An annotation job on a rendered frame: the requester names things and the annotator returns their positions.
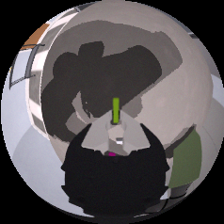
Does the grey rod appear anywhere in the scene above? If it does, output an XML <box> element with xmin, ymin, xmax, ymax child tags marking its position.
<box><xmin>117</xmin><ymin>138</ymin><xmax>122</xmax><ymax>144</ymax></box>

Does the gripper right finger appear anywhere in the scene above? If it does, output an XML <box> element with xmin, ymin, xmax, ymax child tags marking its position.
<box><xmin>119</xmin><ymin>110</ymin><xmax>170</xmax><ymax>172</ymax></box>

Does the lime green rod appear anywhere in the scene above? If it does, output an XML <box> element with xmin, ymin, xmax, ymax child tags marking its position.
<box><xmin>113</xmin><ymin>98</ymin><xmax>119</xmax><ymax>123</ymax></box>

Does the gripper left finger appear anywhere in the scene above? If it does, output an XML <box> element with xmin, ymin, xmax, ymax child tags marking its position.
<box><xmin>61</xmin><ymin>110</ymin><xmax>113</xmax><ymax>171</ymax></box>

